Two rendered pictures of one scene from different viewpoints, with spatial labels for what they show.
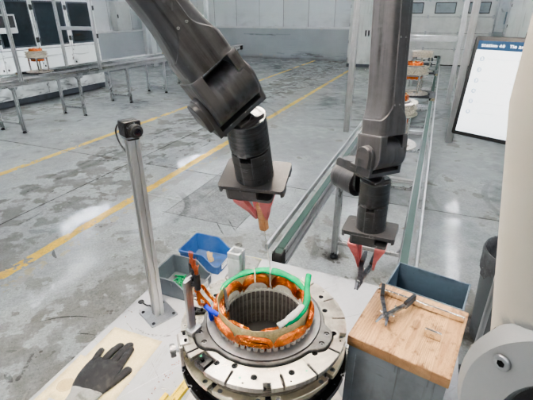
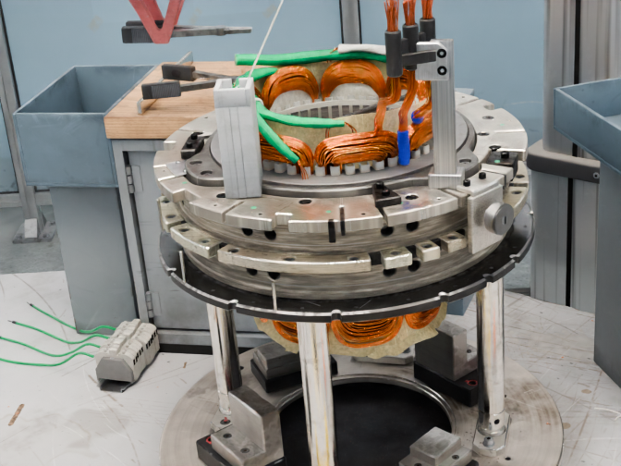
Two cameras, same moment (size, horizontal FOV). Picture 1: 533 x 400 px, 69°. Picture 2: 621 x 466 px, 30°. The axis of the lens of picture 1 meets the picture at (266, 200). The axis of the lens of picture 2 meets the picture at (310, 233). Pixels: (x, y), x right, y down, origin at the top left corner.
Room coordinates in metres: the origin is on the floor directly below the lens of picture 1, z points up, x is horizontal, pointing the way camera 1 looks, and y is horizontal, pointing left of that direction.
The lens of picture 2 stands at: (0.93, 0.88, 1.45)
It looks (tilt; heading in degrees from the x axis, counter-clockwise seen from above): 25 degrees down; 251
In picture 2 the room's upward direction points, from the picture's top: 5 degrees counter-clockwise
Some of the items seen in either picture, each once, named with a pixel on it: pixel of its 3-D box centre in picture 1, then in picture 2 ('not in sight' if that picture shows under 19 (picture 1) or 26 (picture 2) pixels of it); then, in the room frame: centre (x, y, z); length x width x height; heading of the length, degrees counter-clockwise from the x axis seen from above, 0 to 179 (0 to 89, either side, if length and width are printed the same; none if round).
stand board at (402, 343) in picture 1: (409, 328); (222, 97); (0.61, -0.29, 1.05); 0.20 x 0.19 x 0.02; 147
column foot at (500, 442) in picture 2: not in sight; (491, 432); (0.49, 0.08, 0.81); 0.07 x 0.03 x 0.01; 55
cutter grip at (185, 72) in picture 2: (409, 301); (178, 72); (0.65, -0.30, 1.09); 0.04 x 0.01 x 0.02; 132
